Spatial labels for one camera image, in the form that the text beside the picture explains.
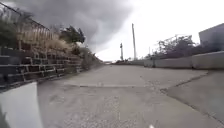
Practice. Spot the dark tower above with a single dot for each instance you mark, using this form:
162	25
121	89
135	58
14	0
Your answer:
121	51

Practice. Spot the tall pale pole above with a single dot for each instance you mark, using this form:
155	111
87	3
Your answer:
133	43

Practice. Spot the grey concrete path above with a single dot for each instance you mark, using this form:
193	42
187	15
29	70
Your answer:
110	98

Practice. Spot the dry bushes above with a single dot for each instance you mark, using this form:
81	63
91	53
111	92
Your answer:
56	45

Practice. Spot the row of bushes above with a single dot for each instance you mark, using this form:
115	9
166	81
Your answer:
176	46

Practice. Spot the metal fence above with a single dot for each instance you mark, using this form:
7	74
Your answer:
31	31

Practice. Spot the grey paved strip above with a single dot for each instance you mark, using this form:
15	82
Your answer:
203	95

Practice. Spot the grey building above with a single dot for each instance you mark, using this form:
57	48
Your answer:
213	36

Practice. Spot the dark block retaining wall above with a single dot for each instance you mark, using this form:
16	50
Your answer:
30	68

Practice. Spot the grey concrete barrier wall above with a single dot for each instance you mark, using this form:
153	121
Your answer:
206	60

